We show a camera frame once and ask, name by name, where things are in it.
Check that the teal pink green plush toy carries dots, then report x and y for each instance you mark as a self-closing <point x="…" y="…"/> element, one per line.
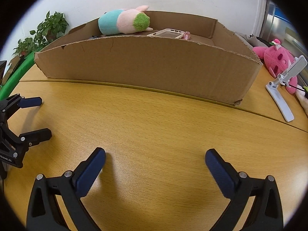
<point x="113" y="24"/>

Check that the beige phone case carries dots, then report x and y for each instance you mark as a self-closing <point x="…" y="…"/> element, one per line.
<point x="154" y="34"/>

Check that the dark screen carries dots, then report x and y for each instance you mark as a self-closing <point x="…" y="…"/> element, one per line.
<point x="2" y="72"/>

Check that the white fluffy toy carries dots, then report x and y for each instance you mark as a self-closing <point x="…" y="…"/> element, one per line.
<point x="302" y="103"/>

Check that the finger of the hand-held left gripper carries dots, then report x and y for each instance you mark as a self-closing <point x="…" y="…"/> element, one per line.
<point x="30" y="102"/>
<point x="36" y="136"/>

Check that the silver metal panel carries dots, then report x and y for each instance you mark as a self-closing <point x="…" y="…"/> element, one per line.
<point x="274" y="21"/>

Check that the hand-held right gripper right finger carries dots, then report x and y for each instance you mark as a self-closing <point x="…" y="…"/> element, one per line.
<point x="217" y="170"/>

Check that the pink clear pen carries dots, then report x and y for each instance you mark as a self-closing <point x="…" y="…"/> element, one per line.
<point x="187" y="35"/>

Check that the green hoop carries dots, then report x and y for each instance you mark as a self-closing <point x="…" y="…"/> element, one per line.
<point x="14" y="77"/>

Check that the white phone stand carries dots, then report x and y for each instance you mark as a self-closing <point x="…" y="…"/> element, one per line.
<point x="284" y="105"/>

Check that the brown cardboard box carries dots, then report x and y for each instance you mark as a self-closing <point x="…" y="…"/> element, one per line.
<point x="144" y="65"/>

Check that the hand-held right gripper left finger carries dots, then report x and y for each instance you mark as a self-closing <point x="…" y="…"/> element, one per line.
<point x="91" y="170"/>

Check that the pink plush bear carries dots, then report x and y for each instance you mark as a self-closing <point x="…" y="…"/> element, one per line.
<point x="276" y="60"/>

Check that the green potted plant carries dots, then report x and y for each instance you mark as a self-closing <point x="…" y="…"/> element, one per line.
<point x="51" y="25"/>
<point x="24" y="45"/>

